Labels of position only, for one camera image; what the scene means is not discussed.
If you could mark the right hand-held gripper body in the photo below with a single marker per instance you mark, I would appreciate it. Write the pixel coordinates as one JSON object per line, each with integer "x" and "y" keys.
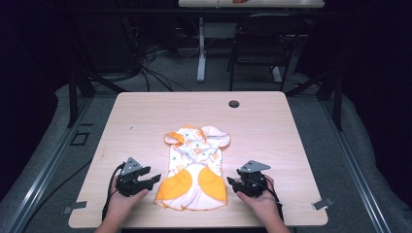
{"x": 254, "y": 183}

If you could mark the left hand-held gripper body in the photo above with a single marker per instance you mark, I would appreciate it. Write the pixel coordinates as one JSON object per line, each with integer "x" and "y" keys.
{"x": 128, "y": 181}

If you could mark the white and orange baby garment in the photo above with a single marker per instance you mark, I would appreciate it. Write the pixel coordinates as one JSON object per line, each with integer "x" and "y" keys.
{"x": 194, "y": 161}

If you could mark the person's right hand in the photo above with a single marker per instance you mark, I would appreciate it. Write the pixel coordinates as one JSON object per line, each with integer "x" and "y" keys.
{"x": 263, "y": 205}

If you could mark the person's left hand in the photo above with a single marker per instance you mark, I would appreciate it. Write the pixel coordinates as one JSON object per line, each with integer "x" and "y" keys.
{"x": 121, "y": 205}

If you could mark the grey tape piece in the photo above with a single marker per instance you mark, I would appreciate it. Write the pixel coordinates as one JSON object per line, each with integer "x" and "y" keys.
{"x": 76, "y": 206}
{"x": 322, "y": 204}

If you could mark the white table leg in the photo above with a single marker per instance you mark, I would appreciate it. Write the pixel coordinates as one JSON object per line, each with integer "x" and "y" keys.
{"x": 201, "y": 51}

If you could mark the black chair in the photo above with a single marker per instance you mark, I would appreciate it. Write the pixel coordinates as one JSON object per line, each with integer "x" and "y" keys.
{"x": 265, "y": 35}

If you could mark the orange thing on background table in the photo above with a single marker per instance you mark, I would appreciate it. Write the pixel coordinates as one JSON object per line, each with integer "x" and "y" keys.
{"x": 240, "y": 1}

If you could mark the aluminium floor rail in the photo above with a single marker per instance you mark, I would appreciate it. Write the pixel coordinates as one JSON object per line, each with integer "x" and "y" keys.
{"x": 48, "y": 168}
{"x": 356, "y": 168}

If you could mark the black metal frame stand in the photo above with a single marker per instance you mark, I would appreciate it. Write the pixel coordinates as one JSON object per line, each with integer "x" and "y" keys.
{"x": 79, "y": 87}
{"x": 333, "y": 93}

